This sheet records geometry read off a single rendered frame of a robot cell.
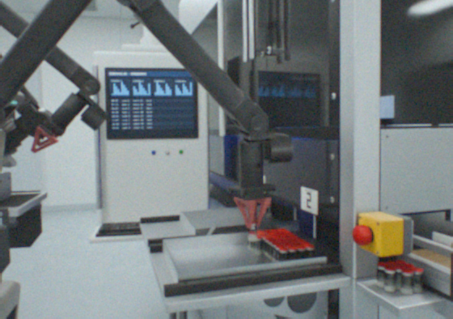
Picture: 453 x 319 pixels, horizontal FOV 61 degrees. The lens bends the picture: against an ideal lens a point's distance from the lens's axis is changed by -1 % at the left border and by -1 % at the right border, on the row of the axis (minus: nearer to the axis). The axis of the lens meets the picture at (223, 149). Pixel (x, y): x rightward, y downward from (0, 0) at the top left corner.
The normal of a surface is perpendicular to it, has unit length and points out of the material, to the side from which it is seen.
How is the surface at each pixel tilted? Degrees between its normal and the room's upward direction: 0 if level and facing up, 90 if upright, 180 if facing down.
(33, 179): 90
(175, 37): 101
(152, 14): 110
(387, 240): 90
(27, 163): 90
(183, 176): 90
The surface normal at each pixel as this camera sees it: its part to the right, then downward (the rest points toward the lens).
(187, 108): 0.17, 0.05
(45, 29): 0.34, 0.23
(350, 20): -0.96, 0.03
